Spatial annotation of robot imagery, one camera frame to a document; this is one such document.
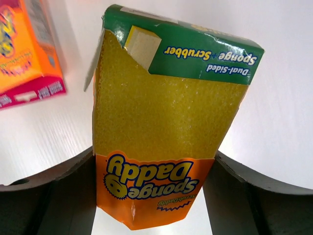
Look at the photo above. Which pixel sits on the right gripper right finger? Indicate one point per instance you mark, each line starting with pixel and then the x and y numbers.
pixel 242 201

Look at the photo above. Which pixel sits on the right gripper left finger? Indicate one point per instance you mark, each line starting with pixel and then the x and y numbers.
pixel 58 201

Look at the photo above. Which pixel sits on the Sponge Daddy yellow sponge box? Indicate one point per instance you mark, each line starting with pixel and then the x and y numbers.
pixel 165 94

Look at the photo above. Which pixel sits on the pink Scrub Mommy box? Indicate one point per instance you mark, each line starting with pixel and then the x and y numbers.
pixel 29 65

